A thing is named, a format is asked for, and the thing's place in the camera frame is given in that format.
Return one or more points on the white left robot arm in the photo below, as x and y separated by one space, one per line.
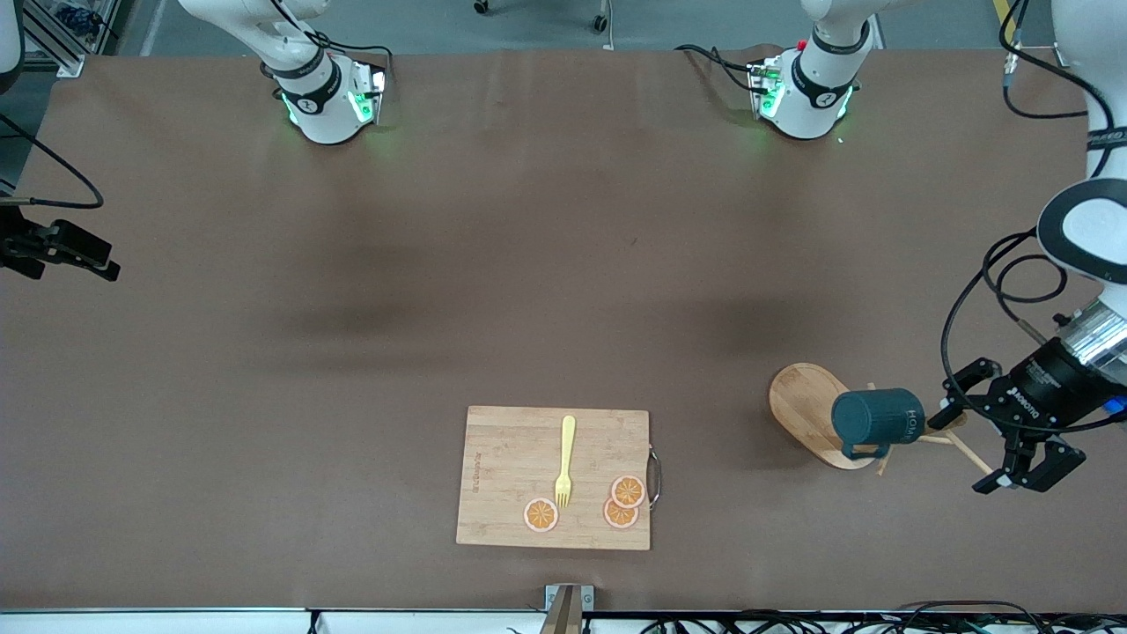
814 97

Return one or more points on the brown pole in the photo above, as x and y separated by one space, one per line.
563 616

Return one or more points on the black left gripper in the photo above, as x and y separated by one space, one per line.
1042 385

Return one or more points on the yellow fork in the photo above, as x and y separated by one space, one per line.
567 449

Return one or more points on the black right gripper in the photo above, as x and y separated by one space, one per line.
26 244

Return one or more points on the bamboo cutting board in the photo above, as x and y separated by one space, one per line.
511 475

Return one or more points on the grey metal bracket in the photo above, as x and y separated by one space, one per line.
586 597

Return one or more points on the orange slice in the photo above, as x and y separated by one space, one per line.
541 515
628 491
616 518

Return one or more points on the teal cup with yellow inside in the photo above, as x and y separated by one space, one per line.
872 418

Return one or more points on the wooden mug rack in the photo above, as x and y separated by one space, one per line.
801 405

